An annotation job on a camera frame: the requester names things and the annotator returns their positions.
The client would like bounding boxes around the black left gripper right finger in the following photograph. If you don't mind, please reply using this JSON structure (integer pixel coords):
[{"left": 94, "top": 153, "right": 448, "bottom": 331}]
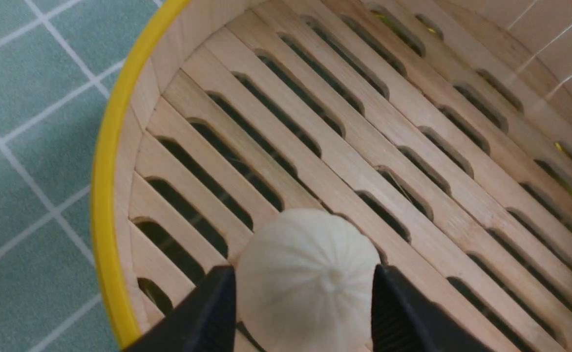
[{"left": 371, "top": 264, "right": 491, "bottom": 352}]

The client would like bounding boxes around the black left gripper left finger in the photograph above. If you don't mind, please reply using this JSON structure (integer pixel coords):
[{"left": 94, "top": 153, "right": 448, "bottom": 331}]
[{"left": 123, "top": 265, "right": 236, "bottom": 352}]

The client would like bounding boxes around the white steamed bun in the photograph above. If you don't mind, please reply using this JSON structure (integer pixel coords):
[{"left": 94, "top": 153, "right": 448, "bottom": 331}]
[{"left": 236, "top": 209, "right": 381, "bottom": 352}]

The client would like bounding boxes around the yellow rimmed bamboo steamer basket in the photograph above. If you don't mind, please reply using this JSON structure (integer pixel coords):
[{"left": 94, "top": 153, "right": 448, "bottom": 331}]
[{"left": 91, "top": 0, "right": 572, "bottom": 352}]

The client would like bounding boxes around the green checkered tablecloth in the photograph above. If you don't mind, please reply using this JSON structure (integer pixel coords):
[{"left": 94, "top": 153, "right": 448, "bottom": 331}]
[{"left": 0, "top": 0, "right": 162, "bottom": 352}]

